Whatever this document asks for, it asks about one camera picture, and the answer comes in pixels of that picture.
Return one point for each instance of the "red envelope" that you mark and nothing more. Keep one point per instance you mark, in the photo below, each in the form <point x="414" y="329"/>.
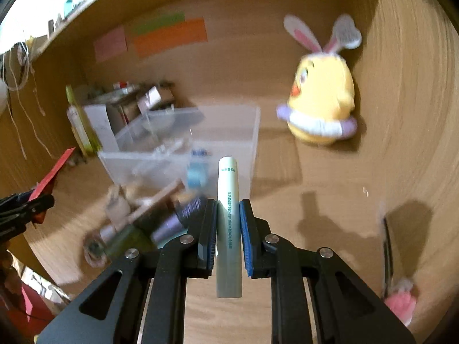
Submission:
<point x="53" y="172"/>

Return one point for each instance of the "pale green tube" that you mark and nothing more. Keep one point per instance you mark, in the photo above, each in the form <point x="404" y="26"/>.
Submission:
<point x="229" y="186"/>

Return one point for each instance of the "small round lid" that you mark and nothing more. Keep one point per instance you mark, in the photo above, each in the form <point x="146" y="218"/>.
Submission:
<point x="95" y="250"/>

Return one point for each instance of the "pink sticky note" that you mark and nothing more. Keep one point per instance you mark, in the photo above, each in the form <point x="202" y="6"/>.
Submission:
<point x="110" y="44"/>

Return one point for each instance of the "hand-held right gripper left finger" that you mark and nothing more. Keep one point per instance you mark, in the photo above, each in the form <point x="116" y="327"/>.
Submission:
<point x="210" y="233"/>

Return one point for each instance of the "clear plastic storage box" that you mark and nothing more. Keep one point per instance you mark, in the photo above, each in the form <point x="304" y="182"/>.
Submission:
<point x="229" y="132"/>

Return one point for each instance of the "purple capped bottle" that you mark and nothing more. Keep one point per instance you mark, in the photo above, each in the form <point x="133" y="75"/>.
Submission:
<point x="179" y="218"/>

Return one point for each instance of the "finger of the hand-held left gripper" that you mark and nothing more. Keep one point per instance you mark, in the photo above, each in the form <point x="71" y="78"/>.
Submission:
<point x="28" y="202"/>
<point x="18" y="224"/>

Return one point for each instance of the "large white carton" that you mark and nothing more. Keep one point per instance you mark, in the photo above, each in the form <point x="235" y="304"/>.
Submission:
<point x="100" y="129"/>

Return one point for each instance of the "small white box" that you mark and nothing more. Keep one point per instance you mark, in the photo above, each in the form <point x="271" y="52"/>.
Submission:
<point x="152" y="96"/>

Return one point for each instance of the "yellow-green bottle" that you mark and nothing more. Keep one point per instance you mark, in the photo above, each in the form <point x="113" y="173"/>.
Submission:
<point x="80" y="125"/>

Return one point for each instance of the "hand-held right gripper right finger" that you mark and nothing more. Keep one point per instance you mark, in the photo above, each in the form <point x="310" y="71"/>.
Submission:
<point x="246" y="236"/>

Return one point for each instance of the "green sticky note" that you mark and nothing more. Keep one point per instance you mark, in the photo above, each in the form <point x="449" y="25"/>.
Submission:
<point x="157" y="24"/>

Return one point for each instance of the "orange sticky note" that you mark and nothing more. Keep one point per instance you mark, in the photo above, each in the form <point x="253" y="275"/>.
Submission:
<point x="172" y="39"/>

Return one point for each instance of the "yellow chick plush toy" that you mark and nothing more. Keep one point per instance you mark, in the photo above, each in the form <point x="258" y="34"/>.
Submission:
<point x="322" y="93"/>

